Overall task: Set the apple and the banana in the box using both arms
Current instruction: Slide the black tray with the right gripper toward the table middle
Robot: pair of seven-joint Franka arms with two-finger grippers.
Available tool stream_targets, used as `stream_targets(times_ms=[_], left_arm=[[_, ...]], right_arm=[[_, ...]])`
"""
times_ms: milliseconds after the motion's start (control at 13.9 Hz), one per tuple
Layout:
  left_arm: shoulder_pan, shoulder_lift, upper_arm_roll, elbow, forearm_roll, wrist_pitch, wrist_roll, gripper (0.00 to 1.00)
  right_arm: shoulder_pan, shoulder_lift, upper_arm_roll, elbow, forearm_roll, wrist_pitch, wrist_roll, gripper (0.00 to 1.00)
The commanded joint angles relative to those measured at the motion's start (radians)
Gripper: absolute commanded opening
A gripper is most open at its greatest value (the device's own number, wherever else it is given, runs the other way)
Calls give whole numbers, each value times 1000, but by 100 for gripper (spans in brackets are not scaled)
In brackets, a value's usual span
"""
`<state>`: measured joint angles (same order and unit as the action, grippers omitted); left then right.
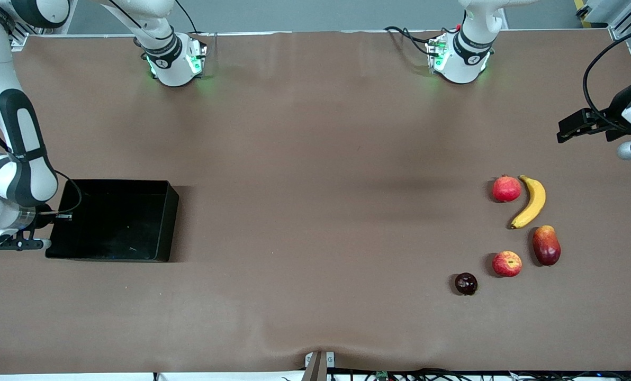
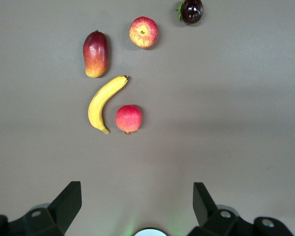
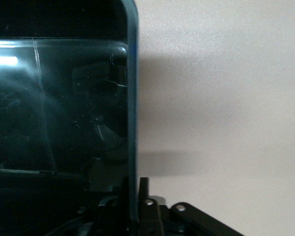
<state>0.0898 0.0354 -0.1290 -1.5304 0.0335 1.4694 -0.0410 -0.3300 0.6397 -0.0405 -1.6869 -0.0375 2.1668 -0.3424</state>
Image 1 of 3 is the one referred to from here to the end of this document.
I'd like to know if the metal table edge bracket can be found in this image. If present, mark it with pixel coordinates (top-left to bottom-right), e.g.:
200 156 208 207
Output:
304 351 336 381

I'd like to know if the black plastic box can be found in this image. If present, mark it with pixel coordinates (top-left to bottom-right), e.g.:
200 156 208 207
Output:
44 179 179 263

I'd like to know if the black arm base cable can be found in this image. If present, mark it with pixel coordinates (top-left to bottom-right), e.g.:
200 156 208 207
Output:
175 0 201 35
384 25 446 56

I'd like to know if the red orange mango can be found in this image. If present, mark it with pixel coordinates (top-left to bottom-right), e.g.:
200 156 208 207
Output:
532 225 562 266

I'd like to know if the red pomegranate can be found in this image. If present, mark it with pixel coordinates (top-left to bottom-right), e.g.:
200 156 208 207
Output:
492 174 522 203

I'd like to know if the black left arm base cable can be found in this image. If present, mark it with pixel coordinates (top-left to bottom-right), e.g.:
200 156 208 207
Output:
384 25 446 56

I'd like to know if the yellow banana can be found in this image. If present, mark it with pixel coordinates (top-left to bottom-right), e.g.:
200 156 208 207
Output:
510 175 547 230

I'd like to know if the red yellow apple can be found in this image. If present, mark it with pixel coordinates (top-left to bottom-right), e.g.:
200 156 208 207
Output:
492 251 523 278

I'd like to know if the table cover mat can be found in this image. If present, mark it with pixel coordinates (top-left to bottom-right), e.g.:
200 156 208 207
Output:
0 29 631 375

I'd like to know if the dark purple plum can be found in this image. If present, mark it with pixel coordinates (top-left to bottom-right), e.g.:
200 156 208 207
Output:
455 273 478 296

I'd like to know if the black right arm base cable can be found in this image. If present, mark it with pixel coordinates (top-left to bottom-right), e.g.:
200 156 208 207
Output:
175 0 201 35

